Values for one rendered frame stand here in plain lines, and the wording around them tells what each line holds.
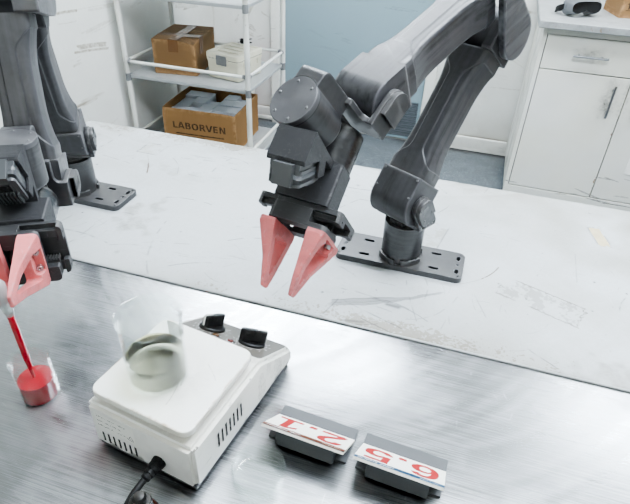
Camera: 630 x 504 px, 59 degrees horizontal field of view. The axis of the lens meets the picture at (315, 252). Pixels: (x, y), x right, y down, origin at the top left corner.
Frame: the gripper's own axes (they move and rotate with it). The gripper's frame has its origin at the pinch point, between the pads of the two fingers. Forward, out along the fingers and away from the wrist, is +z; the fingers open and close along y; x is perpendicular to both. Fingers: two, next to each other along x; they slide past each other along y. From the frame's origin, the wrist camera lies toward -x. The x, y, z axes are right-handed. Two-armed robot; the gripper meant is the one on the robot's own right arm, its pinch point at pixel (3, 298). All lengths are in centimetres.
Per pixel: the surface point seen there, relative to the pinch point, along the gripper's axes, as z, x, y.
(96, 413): 9.5, 8.5, 8.1
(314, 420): 10.7, 14.1, 30.4
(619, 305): 0, 14, 79
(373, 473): 19.0, 13.0, 34.5
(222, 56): -212, 37, 41
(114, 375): 7.3, 5.8, 10.1
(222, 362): 7.8, 5.8, 20.9
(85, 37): -215, 28, -17
